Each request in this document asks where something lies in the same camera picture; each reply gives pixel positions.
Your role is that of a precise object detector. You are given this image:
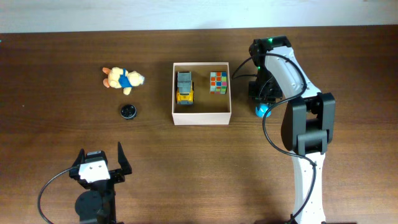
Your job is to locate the right black cable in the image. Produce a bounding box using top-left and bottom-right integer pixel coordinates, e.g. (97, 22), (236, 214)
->
(230, 52), (318, 224)

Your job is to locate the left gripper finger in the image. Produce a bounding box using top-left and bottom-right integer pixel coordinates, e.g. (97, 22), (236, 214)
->
(72, 149), (85, 167)
(118, 142), (132, 175)

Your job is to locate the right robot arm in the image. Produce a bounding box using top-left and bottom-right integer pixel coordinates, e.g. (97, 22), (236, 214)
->
(249, 35), (335, 223)

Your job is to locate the beige cardboard box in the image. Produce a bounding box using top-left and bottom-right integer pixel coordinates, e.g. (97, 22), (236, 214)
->
(172, 62), (232, 125)

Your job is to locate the black round speaker puck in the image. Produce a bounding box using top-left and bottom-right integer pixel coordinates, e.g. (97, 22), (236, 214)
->
(120, 105), (137, 119)

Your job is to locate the left black cable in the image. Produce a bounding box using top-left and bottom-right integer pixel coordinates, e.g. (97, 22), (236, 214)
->
(37, 167), (79, 224)

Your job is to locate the yellow grey toy truck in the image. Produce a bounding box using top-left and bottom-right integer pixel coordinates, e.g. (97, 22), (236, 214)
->
(176, 72), (194, 105)

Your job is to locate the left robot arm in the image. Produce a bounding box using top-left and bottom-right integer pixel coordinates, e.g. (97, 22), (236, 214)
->
(69, 142), (132, 224)

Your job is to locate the black cable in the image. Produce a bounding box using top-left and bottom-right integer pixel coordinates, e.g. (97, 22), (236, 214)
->
(37, 167), (79, 224)
(230, 52), (318, 224)

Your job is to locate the multicoloured puzzle cube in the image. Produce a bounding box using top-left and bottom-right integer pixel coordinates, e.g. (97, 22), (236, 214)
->
(210, 72), (228, 95)

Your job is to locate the yellow plush bear toy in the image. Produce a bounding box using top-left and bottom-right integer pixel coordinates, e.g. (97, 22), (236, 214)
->
(102, 67), (145, 95)

